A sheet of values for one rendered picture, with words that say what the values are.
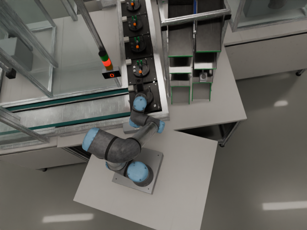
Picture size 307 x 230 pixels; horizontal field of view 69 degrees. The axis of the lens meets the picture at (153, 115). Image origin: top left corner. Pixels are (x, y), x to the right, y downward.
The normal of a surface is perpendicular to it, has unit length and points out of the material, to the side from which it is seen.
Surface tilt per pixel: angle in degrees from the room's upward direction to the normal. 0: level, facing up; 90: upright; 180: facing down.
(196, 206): 0
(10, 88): 0
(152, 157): 1
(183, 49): 25
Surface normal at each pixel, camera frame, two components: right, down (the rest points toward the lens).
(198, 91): -0.11, 0.38
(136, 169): 0.02, -0.32
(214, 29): -0.11, 0.04
